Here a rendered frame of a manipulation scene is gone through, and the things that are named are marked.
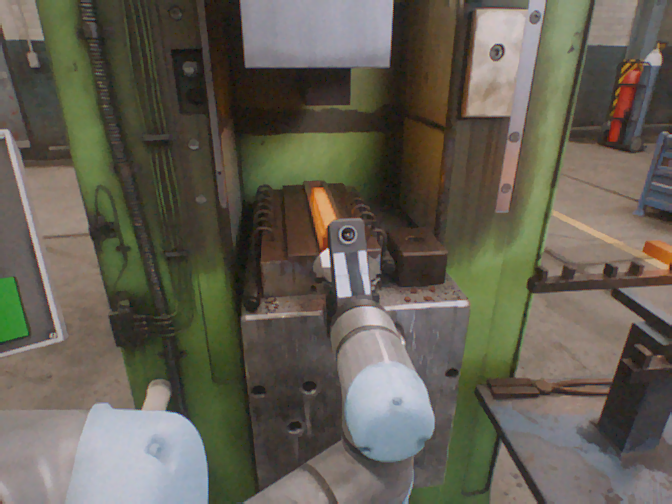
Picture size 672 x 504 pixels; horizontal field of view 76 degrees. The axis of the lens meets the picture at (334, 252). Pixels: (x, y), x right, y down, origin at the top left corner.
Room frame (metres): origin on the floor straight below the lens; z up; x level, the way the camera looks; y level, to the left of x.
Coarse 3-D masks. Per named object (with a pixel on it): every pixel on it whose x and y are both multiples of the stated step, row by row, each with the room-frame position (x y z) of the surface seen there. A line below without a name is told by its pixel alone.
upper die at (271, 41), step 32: (256, 0) 0.63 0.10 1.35; (288, 0) 0.63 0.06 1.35; (320, 0) 0.64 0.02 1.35; (352, 0) 0.64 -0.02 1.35; (384, 0) 0.65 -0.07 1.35; (256, 32) 0.63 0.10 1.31; (288, 32) 0.63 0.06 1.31; (320, 32) 0.64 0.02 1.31; (352, 32) 0.64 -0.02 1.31; (384, 32) 0.65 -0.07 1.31; (256, 64) 0.63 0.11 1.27; (288, 64) 0.63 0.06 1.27; (320, 64) 0.64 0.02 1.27; (352, 64) 0.64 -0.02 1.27; (384, 64) 0.65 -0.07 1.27
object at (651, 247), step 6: (648, 246) 0.71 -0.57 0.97; (654, 246) 0.70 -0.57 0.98; (660, 246) 0.69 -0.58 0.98; (666, 246) 0.69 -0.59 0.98; (648, 252) 0.71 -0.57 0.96; (654, 252) 0.69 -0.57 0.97; (660, 252) 0.68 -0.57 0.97; (666, 252) 0.67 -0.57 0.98; (654, 258) 0.69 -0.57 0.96; (660, 258) 0.68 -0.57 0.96; (666, 258) 0.67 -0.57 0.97; (666, 264) 0.66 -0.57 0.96
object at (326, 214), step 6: (312, 192) 0.94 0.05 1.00; (318, 192) 0.92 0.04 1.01; (324, 192) 0.92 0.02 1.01; (318, 198) 0.87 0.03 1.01; (324, 198) 0.87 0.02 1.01; (318, 204) 0.83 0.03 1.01; (324, 204) 0.83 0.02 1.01; (318, 210) 0.81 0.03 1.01; (324, 210) 0.79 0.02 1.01; (330, 210) 0.79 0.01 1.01; (318, 216) 0.81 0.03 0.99; (324, 216) 0.75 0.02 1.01; (330, 216) 0.75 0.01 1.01; (324, 222) 0.72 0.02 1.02; (324, 228) 0.69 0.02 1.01; (324, 234) 0.64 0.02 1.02; (324, 240) 0.63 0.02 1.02; (324, 246) 0.63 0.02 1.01
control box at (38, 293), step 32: (0, 160) 0.54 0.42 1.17; (0, 192) 0.51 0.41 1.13; (0, 224) 0.49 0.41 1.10; (32, 224) 0.51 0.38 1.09; (0, 256) 0.47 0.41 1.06; (32, 256) 0.49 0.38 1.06; (32, 288) 0.46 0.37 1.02; (32, 320) 0.44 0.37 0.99; (64, 320) 0.51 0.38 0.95; (0, 352) 0.41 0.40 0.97
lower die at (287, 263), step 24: (288, 192) 0.99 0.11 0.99; (336, 192) 0.98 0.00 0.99; (264, 216) 0.85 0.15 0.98; (288, 216) 0.82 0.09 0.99; (312, 216) 0.79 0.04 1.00; (336, 216) 0.79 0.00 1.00; (264, 240) 0.72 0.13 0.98; (288, 240) 0.69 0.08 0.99; (312, 240) 0.69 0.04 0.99; (264, 264) 0.63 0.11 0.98; (288, 264) 0.63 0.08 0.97; (312, 264) 0.64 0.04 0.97; (264, 288) 0.63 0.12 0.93; (288, 288) 0.63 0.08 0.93
